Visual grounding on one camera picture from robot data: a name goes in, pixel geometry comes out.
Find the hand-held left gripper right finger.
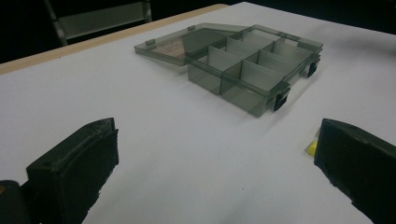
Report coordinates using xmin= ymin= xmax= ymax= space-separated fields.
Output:
xmin=313 ymin=118 xmax=396 ymax=224

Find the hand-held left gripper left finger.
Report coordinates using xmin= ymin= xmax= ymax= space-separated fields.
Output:
xmin=20 ymin=117 xmax=120 ymax=224

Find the grey clear compartment storage box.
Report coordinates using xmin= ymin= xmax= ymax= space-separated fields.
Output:
xmin=134 ymin=21 xmax=324 ymax=119

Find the small yellow object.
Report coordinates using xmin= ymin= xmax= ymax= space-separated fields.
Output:
xmin=304 ymin=139 xmax=319 ymax=158

